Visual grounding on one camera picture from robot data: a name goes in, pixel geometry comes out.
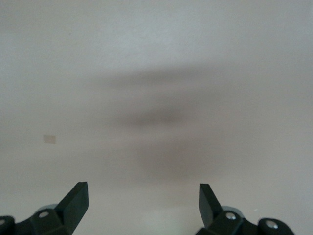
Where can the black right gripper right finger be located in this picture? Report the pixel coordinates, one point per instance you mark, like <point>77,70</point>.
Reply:
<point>207,208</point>

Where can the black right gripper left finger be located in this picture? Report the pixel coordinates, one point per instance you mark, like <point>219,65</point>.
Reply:
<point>71,208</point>

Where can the brown tape patch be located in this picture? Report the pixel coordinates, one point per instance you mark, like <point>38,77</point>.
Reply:
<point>49,139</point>

